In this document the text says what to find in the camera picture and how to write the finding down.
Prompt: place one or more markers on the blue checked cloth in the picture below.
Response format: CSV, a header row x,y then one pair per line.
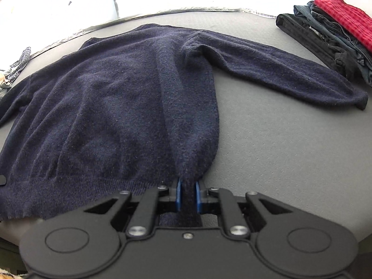
x,y
19,61

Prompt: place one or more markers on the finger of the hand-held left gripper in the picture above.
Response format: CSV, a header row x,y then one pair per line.
x,y
2,180

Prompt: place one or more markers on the navy knit sweater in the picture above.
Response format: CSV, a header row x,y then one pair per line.
x,y
116,101

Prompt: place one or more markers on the folded blue jeans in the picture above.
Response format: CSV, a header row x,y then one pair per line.
x,y
351,43

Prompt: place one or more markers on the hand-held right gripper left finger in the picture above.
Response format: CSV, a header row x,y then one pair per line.
x,y
178,196

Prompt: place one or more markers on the folded black pants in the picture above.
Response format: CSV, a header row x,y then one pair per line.
x,y
308,36

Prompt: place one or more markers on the red checked shirt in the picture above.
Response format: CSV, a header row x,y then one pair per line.
x,y
345,14

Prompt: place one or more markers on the silver printed backdrop sheet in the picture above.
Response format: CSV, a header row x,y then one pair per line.
x,y
72,5

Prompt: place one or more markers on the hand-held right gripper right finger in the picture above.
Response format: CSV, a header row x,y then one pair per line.
x,y
198,196

